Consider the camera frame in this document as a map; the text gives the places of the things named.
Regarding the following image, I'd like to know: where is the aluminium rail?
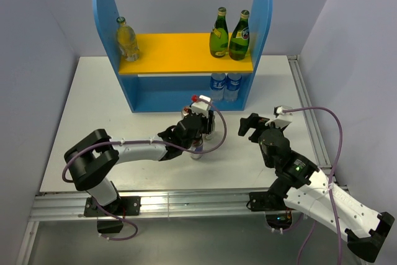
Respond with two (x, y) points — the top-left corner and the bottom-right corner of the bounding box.
(286, 55), (364, 265)
(27, 187), (354, 222)

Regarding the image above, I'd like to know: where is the red bull can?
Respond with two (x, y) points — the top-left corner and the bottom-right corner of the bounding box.
(190, 139), (203, 159)
(181, 106), (192, 119)

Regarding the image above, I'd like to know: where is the purple cable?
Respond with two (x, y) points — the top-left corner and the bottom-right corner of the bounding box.
(61, 97), (228, 241)
(285, 106), (343, 265)

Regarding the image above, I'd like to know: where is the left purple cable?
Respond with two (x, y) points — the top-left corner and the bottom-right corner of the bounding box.
(61, 97), (228, 241)

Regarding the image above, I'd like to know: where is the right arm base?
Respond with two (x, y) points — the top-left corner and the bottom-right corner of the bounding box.
(246, 191), (303, 232)

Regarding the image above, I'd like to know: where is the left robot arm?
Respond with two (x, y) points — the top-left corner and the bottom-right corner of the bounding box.
(62, 108), (215, 215)

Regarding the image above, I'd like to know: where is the right aluminium rail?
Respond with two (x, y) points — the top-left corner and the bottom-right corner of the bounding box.
(286, 55), (364, 265)

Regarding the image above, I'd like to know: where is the pocari sweat bottle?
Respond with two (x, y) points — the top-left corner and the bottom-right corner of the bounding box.
(210, 73), (226, 101)
(223, 73), (242, 102)

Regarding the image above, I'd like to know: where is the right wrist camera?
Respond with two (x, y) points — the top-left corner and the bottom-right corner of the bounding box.
(265, 106), (293, 129)

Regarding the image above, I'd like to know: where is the blue and yellow shelf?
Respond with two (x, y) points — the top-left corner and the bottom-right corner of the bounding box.
(92, 0), (273, 112)

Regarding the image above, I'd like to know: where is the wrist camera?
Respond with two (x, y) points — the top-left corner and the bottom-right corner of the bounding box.
(190, 95), (212, 118)
(265, 106), (293, 129)

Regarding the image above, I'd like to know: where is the green Perrier bottle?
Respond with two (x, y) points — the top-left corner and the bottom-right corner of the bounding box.
(228, 10), (250, 61)
(209, 7), (229, 58)

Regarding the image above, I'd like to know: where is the clear Chang bottle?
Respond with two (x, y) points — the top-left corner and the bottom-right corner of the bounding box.
(116, 16), (140, 62)
(204, 122), (215, 140)

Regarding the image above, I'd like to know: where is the front Red Bull can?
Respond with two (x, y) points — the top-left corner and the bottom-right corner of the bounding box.
(190, 139), (203, 159)

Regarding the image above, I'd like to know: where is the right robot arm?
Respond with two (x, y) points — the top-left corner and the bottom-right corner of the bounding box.
(238, 113), (395, 263)

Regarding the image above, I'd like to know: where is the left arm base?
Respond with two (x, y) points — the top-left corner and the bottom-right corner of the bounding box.
(83, 196), (141, 241)

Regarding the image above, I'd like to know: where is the left Pocari Sweat bottle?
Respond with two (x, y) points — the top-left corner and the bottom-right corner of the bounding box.
(210, 73), (226, 101)

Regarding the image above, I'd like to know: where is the front aluminium rail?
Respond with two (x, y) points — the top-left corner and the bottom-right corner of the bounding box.
(27, 187), (354, 222)

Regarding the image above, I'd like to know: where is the rear Red Bull can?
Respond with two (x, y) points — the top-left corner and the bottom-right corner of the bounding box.
(181, 106), (192, 119)

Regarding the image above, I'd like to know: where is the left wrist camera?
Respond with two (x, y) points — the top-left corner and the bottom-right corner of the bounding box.
(190, 95), (212, 118)

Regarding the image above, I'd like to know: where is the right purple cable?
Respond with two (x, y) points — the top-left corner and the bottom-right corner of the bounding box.
(285, 106), (343, 265)

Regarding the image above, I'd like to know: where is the right Pocari Sweat bottle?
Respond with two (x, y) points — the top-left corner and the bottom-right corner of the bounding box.
(223, 73), (242, 102)

